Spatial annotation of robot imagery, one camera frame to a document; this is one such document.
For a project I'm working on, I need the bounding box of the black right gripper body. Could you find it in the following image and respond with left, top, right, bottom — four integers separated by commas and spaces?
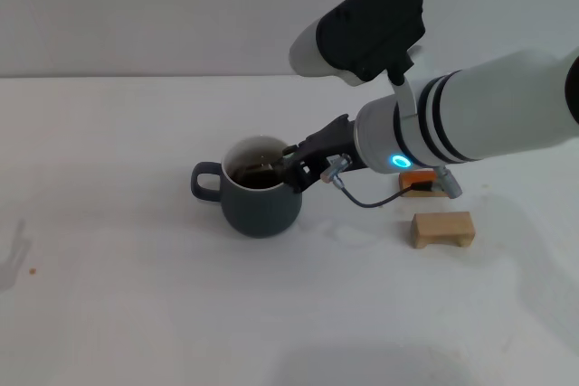
300, 114, 364, 182

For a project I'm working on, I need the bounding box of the dark grey ceramic mug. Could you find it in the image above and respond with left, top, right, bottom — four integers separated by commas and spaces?
190, 135, 303, 239

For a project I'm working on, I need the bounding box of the dark brown coffee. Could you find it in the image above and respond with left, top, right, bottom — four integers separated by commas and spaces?
224, 163, 284, 191

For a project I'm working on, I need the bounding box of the dark orange wooden block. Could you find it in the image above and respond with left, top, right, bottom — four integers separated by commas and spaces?
397, 169, 449, 199

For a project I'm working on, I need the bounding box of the light wooden block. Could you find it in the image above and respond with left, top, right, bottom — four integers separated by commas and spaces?
410, 211, 476, 250

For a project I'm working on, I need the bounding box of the dark cable with metal plugs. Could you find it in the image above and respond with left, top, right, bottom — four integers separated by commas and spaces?
320, 154, 463, 210

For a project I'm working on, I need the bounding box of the black and white wrist camera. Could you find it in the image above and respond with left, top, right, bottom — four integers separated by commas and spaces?
288, 0, 427, 118

